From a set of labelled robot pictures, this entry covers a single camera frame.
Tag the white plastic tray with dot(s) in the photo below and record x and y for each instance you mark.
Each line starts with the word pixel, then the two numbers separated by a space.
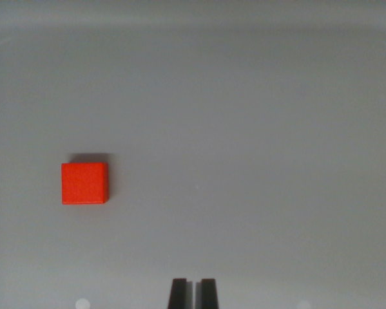
pixel 228 112

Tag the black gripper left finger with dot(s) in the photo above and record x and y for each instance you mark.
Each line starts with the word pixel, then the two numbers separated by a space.
pixel 179 294

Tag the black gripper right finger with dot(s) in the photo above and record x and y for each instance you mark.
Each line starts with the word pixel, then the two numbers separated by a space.
pixel 208 294

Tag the red wooden block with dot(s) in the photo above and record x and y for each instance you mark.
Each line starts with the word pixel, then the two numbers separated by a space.
pixel 83 183

